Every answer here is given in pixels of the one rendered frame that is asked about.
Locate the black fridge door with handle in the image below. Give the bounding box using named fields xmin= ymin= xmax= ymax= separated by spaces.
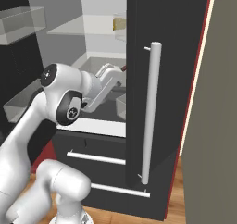
xmin=125 ymin=0 xmax=215 ymax=189

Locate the large clear door bin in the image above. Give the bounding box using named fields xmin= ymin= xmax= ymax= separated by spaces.
xmin=0 ymin=6 xmax=47 ymax=45

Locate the small clear door bin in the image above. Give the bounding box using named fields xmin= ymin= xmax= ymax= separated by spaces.
xmin=2 ymin=79 xmax=44 ymax=124

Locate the black freezer drawer front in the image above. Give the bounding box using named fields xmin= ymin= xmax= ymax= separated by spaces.
xmin=81 ymin=164 xmax=179 ymax=222
xmin=51 ymin=130 xmax=128 ymax=180

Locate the black fridge door with bins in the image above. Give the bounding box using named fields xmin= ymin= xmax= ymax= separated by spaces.
xmin=0 ymin=0 xmax=57 ymax=173

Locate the white drawer handle bar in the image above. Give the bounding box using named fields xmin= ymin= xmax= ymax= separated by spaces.
xmin=90 ymin=182 xmax=152 ymax=199
xmin=66 ymin=149 xmax=127 ymax=167

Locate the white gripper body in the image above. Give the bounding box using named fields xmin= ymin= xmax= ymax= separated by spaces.
xmin=81 ymin=68 xmax=125 ymax=114

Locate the long white door handle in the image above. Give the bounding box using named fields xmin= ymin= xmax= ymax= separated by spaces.
xmin=137 ymin=41 xmax=163 ymax=186

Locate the yellow cheese block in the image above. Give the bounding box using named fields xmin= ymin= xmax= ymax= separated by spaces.
xmin=112 ymin=16 xmax=128 ymax=31

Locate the grey-beige cabinet side panel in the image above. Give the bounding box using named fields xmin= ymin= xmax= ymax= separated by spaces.
xmin=179 ymin=0 xmax=237 ymax=224

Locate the clear fridge drawer box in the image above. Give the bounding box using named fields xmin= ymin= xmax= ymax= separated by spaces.
xmin=115 ymin=93 xmax=128 ymax=122

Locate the glass fridge shelf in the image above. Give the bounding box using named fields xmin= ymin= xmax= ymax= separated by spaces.
xmin=46 ymin=14 xmax=128 ymax=37

